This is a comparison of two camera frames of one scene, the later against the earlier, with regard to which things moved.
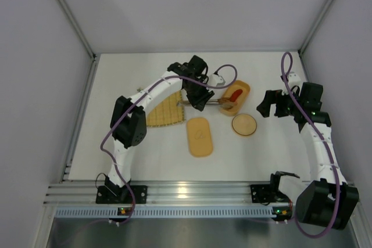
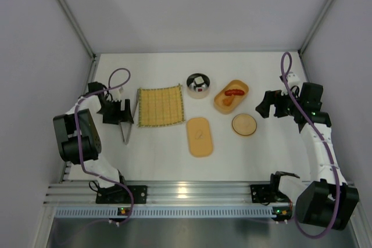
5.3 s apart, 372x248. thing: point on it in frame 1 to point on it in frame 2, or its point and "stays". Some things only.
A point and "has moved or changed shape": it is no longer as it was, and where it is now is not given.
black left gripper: [199, 97] to [115, 113]
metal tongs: [228, 104] has moved or changed shape
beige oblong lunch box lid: [200, 137] stays
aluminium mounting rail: [158, 193] stays
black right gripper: [278, 104] stays
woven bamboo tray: [166, 111] stays
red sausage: [235, 94] has moved or changed shape
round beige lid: [244, 124] stays
